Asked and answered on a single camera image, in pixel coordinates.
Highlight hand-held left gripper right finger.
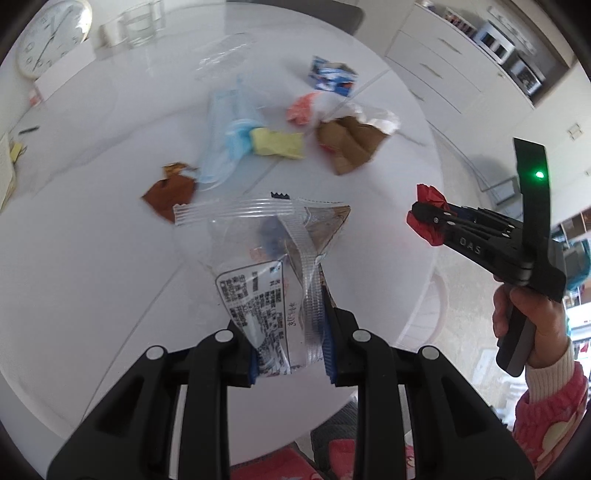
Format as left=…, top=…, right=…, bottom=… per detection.
left=321, top=284, right=540, bottom=480

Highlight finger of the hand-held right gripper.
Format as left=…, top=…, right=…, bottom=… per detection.
left=450, top=206, right=525, bottom=230
left=408, top=202, right=514, bottom=243

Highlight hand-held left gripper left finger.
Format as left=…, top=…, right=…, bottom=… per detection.
left=46, top=329, right=259, bottom=480

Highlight red paper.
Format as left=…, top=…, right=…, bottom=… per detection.
left=406, top=184, right=450, bottom=248

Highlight clear ribbed plastic bag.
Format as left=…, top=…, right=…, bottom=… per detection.
left=173, top=196, right=352, bottom=377

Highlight small blue carton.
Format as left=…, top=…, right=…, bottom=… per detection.
left=308, top=56, right=359, bottom=97

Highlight clear plastic wrapper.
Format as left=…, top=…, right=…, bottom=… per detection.
left=193, top=33, right=257, bottom=83

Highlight person's right hand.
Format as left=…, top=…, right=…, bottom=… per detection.
left=492, top=282, right=570, bottom=368

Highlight teal container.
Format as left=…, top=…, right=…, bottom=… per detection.
left=551, top=233, right=591, bottom=292

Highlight dark grey cushion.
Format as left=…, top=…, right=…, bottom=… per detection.
left=309, top=406, right=366, bottom=468

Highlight person's red patterned clothing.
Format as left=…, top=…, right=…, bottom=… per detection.
left=230, top=438, right=416, bottom=480

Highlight large brown foil-lined wrapper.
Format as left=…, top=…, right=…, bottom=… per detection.
left=316, top=103, right=400, bottom=176

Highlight silver countertop appliance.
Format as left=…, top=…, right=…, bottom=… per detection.
left=508, top=58, right=544, bottom=96

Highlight white drawer cabinet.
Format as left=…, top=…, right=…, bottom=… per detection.
left=385, top=0, right=555, bottom=132

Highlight pink crumpled wrapper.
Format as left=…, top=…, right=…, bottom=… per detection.
left=286, top=91, right=325, bottom=125

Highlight yellow crumpled paper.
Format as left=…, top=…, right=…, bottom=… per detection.
left=249, top=128, right=306, bottom=161

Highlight white countertop oven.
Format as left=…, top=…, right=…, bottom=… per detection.
left=475, top=21, right=516, bottom=64

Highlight small brown wrapper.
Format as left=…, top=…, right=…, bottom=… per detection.
left=141, top=161, right=200, bottom=225

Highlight blue face mask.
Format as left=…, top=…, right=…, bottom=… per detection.
left=196, top=76, right=260, bottom=188

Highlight open paper book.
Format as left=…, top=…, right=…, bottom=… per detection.
left=0, top=134, right=17, bottom=211

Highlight white card box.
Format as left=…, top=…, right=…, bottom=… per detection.
left=28, top=48, right=100, bottom=107

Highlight glass cup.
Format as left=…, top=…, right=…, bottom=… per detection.
left=118, top=0, right=165, bottom=48

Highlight round white wall clock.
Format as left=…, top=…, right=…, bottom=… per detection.
left=16, top=0, right=93, bottom=79

